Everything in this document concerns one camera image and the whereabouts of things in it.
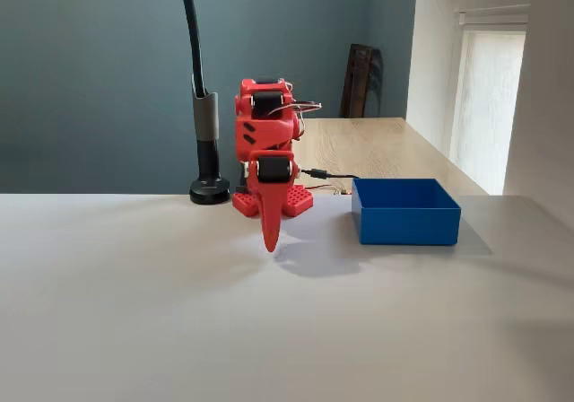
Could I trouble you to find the black usb cable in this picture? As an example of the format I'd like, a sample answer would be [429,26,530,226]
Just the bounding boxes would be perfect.
[298,167,360,181]

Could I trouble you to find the blue plastic box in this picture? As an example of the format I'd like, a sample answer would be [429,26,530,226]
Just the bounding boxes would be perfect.
[351,177,463,246]

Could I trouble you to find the thin arm servo wires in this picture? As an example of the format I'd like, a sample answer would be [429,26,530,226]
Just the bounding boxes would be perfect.
[268,81,323,142]

